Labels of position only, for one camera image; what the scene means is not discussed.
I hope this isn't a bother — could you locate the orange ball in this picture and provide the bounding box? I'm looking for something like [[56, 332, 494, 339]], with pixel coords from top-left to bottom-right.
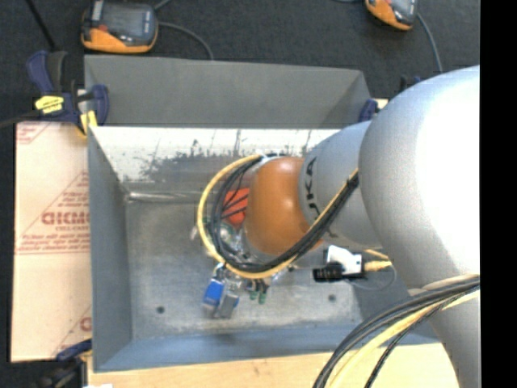
[[223, 188, 250, 225]]

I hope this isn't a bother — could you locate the grey metal bin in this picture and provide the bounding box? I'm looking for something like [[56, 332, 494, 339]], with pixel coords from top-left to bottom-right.
[[83, 54, 439, 373]]

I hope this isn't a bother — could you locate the brown cardboard board, red print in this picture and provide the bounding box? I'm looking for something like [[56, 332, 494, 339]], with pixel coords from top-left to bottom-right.
[[10, 121, 93, 363]]

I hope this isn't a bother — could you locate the black cylinder on white bracket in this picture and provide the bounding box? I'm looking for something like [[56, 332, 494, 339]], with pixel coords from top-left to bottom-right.
[[312, 244, 364, 285]]

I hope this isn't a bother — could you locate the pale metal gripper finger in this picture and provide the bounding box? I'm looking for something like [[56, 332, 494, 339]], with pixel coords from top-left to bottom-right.
[[212, 294, 241, 320], [200, 276, 228, 310]]

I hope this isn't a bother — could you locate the clear glass object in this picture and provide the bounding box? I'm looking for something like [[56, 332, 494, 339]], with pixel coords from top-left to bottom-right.
[[191, 215, 244, 258]]

